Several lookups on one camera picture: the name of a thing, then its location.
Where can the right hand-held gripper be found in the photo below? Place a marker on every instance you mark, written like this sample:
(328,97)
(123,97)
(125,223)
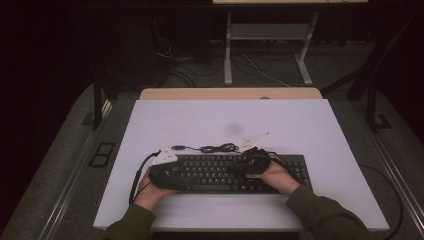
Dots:
(255,161)

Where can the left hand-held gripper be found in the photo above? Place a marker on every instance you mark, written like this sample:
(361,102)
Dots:
(166,176)

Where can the black keyboard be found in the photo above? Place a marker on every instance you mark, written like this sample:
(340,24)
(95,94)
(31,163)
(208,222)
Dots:
(213,173)

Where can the person's right hand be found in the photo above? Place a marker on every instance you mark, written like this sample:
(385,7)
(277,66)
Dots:
(278,176)

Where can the person's left hand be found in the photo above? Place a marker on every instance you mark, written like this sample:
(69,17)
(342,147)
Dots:
(148,198)

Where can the black metal stand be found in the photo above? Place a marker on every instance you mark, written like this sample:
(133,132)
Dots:
(371,106)
(97,103)

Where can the black rectangular floor frame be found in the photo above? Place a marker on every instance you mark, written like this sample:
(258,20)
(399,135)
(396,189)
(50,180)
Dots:
(101,155)

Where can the white metal desk frame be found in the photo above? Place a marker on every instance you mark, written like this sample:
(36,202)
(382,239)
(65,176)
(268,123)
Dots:
(228,66)

